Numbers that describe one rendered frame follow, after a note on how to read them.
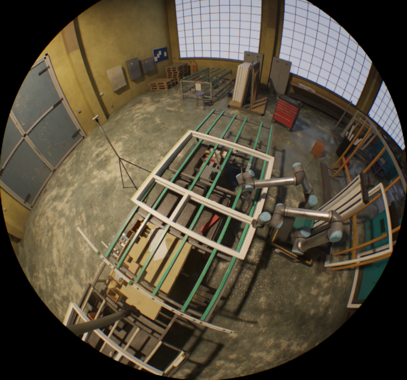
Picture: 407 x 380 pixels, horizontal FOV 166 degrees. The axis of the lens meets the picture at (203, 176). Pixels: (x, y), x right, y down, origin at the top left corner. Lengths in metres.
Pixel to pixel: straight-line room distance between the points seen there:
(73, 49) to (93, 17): 1.83
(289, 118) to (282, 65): 3.85
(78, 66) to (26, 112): 2.41
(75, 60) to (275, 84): 8.73
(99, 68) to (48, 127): 3.10
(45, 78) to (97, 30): 2.80
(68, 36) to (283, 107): 7.60
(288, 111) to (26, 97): 8.40
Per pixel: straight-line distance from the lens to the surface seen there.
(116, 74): 7.17
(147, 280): 1.91
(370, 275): 4.36
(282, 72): 7.91
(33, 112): 6.20
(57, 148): 6.44
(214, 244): 1.46
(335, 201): 1.82
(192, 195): 1.63
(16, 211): 7.26
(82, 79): 6.25
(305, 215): 1.32
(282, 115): 4.70
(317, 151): 4.57
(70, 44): 6.40
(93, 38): 7.21
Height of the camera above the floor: 2.38
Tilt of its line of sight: 55 degrees down
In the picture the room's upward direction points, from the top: 3 degrees counter-clockwise
